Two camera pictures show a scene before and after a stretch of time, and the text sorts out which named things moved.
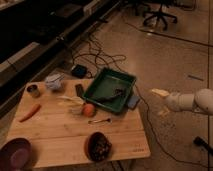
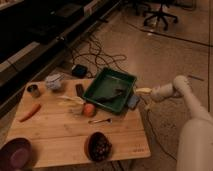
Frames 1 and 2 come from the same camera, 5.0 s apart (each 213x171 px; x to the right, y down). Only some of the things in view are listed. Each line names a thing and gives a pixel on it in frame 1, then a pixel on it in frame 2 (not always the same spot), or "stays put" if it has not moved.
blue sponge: x=132 y=100 stays put
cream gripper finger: x=164 y=112 -> x=148 y=106
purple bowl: x=16 y=155 stays put
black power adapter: x=79 y=71 stays put
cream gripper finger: x=160 y=92 -> x=144 y=90
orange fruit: x=89 y=110 stays put
